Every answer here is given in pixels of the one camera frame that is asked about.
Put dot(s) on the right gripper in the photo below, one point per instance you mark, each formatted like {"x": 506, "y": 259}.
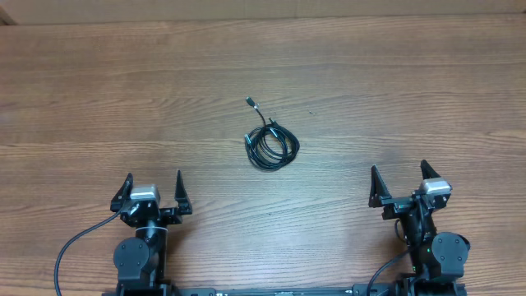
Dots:
{"x": 396, "y": 205}

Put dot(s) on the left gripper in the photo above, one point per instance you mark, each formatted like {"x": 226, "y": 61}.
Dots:
{"x": 171, "y": 215}

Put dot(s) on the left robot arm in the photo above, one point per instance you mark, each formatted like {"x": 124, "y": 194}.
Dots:
{"x": 141, "y": 259}

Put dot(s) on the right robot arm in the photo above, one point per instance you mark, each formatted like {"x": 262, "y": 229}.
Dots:
{"x": 437, "y": 258}

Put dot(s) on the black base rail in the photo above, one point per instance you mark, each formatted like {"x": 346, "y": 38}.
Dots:
{"x": 355, "y": 290}

